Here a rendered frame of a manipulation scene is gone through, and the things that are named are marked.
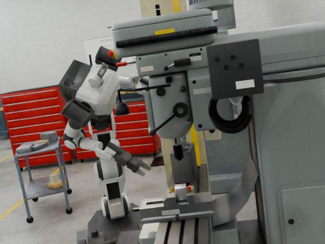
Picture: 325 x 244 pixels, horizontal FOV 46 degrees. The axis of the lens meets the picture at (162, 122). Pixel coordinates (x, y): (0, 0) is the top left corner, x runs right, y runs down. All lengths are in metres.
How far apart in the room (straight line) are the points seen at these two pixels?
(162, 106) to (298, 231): 0.84
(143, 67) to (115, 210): 1.31
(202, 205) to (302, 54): 0.81
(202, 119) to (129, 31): 0.52
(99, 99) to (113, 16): 9.06
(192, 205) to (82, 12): 9.94
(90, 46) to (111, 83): 9.08
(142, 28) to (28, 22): 10.31
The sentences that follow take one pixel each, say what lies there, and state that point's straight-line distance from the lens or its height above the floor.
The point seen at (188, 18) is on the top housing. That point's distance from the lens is 1.74.
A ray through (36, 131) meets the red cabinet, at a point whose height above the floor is 0.70.
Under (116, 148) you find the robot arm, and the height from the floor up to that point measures 1.22.
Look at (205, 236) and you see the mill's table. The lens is 1.65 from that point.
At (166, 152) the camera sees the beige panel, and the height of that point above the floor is 0.78.
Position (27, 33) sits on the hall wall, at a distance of 11.99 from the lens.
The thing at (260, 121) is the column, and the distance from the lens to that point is 1.74.
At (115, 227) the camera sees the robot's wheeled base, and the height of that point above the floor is 0.57.
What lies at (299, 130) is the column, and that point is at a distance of 1.76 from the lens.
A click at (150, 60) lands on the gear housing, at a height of 1.70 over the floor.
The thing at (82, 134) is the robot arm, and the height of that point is 1.30.
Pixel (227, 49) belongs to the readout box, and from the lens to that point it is 1.49.
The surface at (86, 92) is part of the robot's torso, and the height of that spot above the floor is 1.57.
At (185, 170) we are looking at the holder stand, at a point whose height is 1.04.
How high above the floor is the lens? 1.72
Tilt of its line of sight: 10 degrees down
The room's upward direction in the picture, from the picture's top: 9 degrees counter-clockwise
